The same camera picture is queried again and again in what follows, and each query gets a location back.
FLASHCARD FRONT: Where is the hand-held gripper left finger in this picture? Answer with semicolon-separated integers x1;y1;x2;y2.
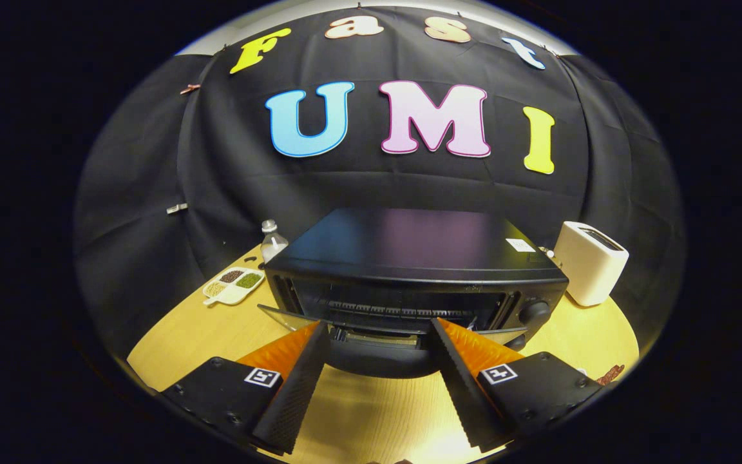
162;321;331;455

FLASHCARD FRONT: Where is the black backdrop cloth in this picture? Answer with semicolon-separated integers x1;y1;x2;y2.
75;5;686;355

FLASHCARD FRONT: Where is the black toaster oven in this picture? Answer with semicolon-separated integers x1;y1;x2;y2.
258;208;569;379

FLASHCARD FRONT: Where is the white divided grain dish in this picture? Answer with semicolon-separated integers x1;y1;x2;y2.
202;267;265;306

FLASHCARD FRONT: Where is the clear plastic bottle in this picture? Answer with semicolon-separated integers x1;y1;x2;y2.
260;220;289;264

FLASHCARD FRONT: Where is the white toaster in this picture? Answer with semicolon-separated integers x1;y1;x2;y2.
553;221;629;307

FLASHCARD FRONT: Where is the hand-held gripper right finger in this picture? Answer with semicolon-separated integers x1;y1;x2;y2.
431;317;604;452

